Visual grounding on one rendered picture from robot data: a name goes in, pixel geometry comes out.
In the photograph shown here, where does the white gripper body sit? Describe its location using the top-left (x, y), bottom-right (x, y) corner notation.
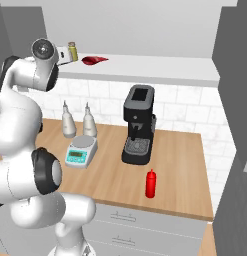
top-left (64, 47), bottom-right (80, 67)

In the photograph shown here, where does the yellow-green shaker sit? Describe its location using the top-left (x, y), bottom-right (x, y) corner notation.
top-left (67, 41), bottom-right (79, 63)

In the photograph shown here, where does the grey cabinet door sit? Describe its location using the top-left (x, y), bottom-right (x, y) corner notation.
top-left (0, 0), bottom-right (49, 116)
top-left (211, 0), bottom-right (247, 174)

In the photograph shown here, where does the grey spouted bottle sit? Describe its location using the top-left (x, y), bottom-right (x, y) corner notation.
top-left (82, 102), bottom-right (98, 138)
top-left (61, 100), bottom-right (78, 139)

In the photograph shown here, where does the white cabinet shelf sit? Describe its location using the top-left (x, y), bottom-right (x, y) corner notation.
top-left (56, 52), bottom-right (221, 88)

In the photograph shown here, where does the red condiment bottle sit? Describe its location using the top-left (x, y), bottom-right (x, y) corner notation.
top-left (144, 168), bottom-right (157, 199)

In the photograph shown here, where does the white kitchen scale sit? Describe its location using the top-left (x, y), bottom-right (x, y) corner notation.
top-left (64, 134), bottom-right (99, 169)

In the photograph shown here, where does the black coffee machine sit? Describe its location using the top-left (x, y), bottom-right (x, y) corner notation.
top-left (121, 84), bottom-right (158, 166)

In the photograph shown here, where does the grey drawer front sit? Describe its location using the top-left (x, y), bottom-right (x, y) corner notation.
top-left (93, 202), bottom-right (210, 240)
top-left (82, 221), bottom-right (203, 256)

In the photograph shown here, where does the grey drawer handle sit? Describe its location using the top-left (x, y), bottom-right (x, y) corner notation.
top-left (110, 212), bottom-right (137, 223)
top-left (111, 235), bottom-right (137, 247)

